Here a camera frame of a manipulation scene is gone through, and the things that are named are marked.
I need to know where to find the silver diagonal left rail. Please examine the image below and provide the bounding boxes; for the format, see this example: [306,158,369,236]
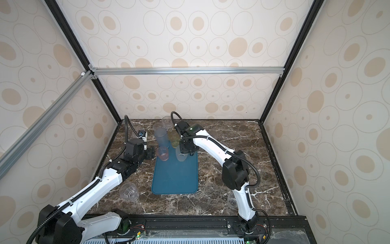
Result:
[1,71,92,178]

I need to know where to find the teal plastic tray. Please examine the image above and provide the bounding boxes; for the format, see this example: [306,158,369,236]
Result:
[151,147,198,195]

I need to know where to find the clear short faceted glass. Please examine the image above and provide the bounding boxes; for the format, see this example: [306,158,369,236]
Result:
[153,122,164,131]

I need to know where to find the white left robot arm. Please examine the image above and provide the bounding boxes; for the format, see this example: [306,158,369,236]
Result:
[27,136,154,244]

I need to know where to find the frosted textured clear glass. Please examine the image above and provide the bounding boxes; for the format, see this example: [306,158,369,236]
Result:
[175,146,188,162]

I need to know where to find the pink plastic glass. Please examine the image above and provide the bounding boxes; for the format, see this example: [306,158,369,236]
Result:
[156,146,169,162]

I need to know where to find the black corner frame post left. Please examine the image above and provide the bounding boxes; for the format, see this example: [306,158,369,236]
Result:
[44,0,121,124]

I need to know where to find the silver horizontal back rail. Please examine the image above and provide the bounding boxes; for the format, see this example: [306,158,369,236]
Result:
[92,67,285,75]

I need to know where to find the clear faceted glass back left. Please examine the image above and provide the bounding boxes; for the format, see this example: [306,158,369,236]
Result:
[161,116,174,131]

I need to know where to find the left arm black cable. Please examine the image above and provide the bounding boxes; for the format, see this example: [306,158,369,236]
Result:
[25,115,147,244]

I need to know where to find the blue tall plastic glass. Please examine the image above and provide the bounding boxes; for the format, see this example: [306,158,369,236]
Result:
[154,128,170,148]

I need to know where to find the yellow tall plastic glass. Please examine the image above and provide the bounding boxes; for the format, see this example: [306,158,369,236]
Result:
[168,128,180,148]

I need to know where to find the black corner frame post right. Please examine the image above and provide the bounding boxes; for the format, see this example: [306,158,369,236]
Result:
[259,0,325,125]

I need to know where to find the black corner frame post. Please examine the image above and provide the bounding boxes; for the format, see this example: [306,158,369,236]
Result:
[44,0,121,124]
[259,0,325,125]

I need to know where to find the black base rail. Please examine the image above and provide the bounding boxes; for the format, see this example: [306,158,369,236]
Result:
[53,215,317,244]

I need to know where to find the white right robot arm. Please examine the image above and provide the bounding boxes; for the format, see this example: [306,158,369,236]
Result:
[173,120,261,222]

